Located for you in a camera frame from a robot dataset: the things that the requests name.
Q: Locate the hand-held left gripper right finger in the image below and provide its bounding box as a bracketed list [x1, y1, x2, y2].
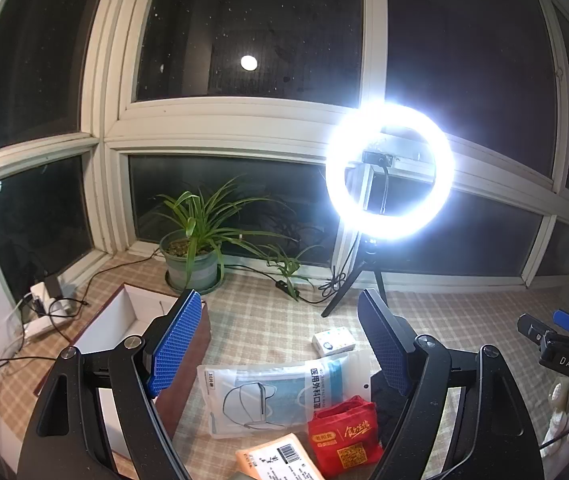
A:
[357, 288, 545, 480]

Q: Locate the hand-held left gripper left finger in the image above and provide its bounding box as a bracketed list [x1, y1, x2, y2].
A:
[17, 288, 202, 480]

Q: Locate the white tissue pack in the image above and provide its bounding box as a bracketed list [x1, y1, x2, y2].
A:
[312, 329, 355, 356]

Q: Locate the black cloth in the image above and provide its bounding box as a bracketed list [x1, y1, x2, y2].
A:
[369, 370, 415, 456]

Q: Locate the red-brown cardboard box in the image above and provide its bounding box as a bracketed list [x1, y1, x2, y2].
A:
[34, 282, 212, 461]

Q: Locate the red fabric bag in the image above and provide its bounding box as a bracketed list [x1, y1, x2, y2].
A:
[307, 395, 384, 471]

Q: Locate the face mask packet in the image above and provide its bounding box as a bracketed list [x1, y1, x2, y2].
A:
[197, 352, 360, 438]

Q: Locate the orange packet with label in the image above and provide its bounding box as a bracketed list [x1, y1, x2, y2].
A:
[236, 434, 325, 480]

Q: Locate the grey-green pot saucer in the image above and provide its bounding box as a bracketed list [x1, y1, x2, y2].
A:
[166, 270, 225, 296]

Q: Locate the grey-green flower pot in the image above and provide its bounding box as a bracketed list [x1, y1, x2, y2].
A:
[160, 232, 222, 288]

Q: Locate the beige checkered tablecloth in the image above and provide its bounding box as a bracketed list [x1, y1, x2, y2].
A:
[0, 250, 569, 480]

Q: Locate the black tripod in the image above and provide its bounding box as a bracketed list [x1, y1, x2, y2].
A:
[321, 237, 390, 318]

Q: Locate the white rounded charger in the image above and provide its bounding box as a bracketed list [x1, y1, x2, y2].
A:
[47, 297, 75, 318]

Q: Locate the green spider plant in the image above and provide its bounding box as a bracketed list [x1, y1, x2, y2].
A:
[152, 177, 295, 273]

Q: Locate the white power strip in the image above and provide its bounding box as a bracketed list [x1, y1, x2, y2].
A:
[22, 305, 76, 341]

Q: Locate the black power adapter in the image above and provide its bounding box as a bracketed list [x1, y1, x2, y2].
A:
[44, 274, 65, 302]

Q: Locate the small spider plantlet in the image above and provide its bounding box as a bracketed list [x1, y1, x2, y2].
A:
[259, 245, 320, 302]

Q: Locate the white square charger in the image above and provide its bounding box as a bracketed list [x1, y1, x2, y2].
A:
[29, 282, 50, 313]

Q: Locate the white framed window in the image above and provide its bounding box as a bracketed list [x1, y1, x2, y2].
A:
[0, 0, 569, 301]

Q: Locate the short black charging cable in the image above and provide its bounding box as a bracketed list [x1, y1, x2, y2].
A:
[49, 280, 90, 318]

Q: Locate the black ring light cable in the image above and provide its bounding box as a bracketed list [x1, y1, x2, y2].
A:
[64, 237, 363, 311]

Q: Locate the long black cable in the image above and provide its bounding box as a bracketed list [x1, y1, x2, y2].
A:
[0, 310, 72, 368]

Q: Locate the white ring light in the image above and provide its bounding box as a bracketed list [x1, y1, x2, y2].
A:
[325, 101, 455, 242]

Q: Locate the white cable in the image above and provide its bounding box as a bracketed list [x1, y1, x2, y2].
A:
[0, 305, 32, 361]

